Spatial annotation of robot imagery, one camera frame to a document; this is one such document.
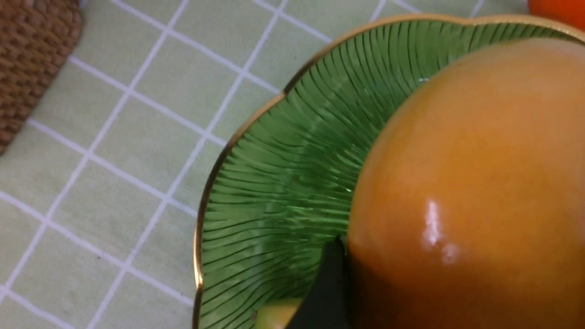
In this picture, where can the green checkered tablecloth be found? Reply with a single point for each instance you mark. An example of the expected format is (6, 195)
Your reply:
(100, 189)

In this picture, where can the yellow toy banana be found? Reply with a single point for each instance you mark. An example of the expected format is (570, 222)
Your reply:
(277, 314)

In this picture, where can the orange toy carrot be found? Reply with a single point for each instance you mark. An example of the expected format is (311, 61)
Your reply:
(570, 12)

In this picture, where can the orange toy mango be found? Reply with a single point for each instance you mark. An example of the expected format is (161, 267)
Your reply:
(469, 210)

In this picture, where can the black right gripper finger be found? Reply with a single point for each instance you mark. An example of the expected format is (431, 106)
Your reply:
(326, 306)

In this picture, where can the woven wicker basket green lining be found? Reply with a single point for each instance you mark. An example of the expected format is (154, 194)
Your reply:
(36, 37)

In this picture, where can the green glass leaf plate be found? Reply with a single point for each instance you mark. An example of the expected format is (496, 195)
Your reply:
(283, 184)

